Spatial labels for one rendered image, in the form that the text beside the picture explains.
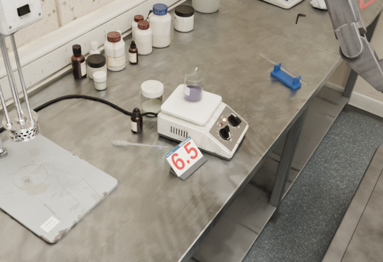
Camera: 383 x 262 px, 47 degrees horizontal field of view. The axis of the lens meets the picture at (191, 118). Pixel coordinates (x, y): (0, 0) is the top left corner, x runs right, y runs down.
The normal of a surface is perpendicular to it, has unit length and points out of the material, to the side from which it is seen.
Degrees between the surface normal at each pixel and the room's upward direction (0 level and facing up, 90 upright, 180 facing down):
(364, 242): 0
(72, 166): 0
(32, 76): 90
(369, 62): 58
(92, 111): 0
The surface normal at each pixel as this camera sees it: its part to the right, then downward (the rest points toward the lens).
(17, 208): 0.06, -0.76
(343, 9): -0.50, -0.12
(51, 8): 0.83, 0.40
